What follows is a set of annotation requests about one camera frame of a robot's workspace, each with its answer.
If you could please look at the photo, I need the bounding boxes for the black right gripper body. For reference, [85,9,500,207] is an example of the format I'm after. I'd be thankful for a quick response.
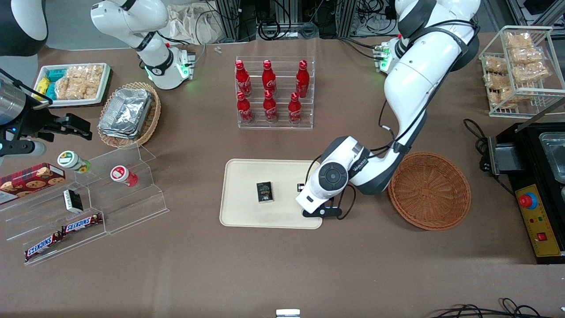
[18,102,57,142]

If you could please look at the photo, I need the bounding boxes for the white rectangular snack tray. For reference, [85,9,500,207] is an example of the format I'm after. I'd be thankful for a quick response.
[34,63,111,108]

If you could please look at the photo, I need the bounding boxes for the beige plastic tray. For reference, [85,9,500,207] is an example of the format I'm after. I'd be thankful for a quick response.
[219,159,325,230]

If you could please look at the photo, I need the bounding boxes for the oval wicker basket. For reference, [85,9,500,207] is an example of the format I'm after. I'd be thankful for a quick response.
[97,82,162,148]

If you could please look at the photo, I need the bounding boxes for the round brown wicker basket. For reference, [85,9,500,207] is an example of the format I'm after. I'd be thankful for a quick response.
[388,152,471,231]

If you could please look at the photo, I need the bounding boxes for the green-lidded cup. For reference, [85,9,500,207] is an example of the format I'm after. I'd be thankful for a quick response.
[57,151,91,174]

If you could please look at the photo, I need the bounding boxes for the clear bag of rice crackers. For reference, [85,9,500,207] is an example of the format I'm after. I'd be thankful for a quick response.
[55,75,87,100]
[66,65,105,91]

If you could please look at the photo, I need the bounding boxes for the small black printed box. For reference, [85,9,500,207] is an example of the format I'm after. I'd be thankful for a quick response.
[256,182,274,204]

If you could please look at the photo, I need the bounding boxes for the stack of foil trays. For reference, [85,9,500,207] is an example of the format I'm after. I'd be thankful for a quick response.
[98,88,153,140]

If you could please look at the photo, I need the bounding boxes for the red cookie box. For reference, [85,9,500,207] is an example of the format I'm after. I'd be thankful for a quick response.
[0,163,66,204]

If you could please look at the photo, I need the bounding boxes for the red-lidded cup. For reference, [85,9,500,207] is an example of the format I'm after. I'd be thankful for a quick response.
[110,165,139,187]

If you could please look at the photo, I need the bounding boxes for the black and white small box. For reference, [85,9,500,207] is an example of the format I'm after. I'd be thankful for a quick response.
[63,189,84,214]

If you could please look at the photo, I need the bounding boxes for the clear acrylic bottle rack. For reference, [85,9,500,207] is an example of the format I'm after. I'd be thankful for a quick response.
[235,56,316,130]

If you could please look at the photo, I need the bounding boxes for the red cola bottle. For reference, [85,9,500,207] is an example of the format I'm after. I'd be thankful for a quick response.
[263,90,278,123]
[262,60,277,94]
[237,91,254,124]
[235,60,252,98]
[296,60,310,98]
[288,92,302,125]

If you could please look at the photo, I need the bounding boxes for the Snickers bar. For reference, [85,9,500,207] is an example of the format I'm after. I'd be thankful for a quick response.
[61,213,103,235]
[24,231,64,260]

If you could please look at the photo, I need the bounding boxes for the clear acrylic stepped shelf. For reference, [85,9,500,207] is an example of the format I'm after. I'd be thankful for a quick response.
[0,142,170,266]

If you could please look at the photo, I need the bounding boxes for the beige cloth bag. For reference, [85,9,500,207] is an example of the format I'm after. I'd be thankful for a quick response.
[166,2,226,45]

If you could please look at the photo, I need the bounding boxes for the bagged fried snack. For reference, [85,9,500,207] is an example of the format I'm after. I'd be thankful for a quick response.
[510,46,543,64]
[484,73,512,90]
[505,32,535,49]
[512,62,550,83]
[488,88,521,109]
[484,57,508,74]

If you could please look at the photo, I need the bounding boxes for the black countertop appliance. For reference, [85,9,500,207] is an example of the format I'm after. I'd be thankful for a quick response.
[488,97,565,265]

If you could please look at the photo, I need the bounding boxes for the yellow control panel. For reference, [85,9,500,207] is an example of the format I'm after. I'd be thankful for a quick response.
[515,184,564,258]

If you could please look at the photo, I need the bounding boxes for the steel pan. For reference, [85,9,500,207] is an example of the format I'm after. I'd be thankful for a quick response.
[539,132,565,184]

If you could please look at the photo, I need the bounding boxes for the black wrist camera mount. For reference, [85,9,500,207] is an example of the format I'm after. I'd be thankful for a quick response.
[302,204,343,220]

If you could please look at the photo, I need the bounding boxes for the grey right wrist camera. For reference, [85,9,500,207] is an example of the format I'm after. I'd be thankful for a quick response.
[0,140,47,158]

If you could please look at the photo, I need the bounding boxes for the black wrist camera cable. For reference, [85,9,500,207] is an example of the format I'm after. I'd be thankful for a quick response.
[308,99,426,220]

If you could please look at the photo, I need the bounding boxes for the coiled black background cables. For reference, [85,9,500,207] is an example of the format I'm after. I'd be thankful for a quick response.
[258,20,318,40]

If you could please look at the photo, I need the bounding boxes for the black power cable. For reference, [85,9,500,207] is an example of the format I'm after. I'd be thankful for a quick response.
[463,118,517,197]

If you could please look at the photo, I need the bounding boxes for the aluminium frame post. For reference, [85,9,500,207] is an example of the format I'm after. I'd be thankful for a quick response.
[338,0,357,38]
[215,0,241,42]

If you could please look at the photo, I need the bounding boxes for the black floor cables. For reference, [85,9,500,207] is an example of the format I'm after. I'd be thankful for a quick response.
[426,298,565,318]

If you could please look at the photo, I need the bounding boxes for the white wire rack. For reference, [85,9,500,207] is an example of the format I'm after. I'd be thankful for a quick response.
[479,26,565,118]

